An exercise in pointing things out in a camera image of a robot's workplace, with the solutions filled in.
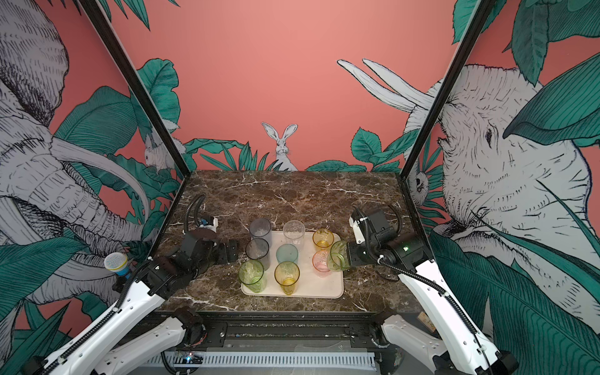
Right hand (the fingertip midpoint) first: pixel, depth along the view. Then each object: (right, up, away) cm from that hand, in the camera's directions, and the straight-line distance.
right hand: (347, 249), depth 69 cm
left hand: (-38, +1, +6) cm, 39 cm away
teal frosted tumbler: (-20, -6, +19) cm, 28 cm away
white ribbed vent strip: (-25, -34, +1) cm, 42 cm away
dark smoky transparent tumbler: (-30, -4, +15) cm, 34 cm away
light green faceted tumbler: (-32, -13, +14) cm, 38 cm away
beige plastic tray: (-11, -18, +16) cm, 27 cm away
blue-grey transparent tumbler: (-32, +2, +29) cm, 43 cm away
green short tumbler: (-2, -5, +6) cm, 8 cm away
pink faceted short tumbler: (-7, -10, +19) cm, 23 cm away
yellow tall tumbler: (-19, -10, +8) cm, 23 cm away
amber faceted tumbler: (-6, -2, +25) cm, 26 cm away
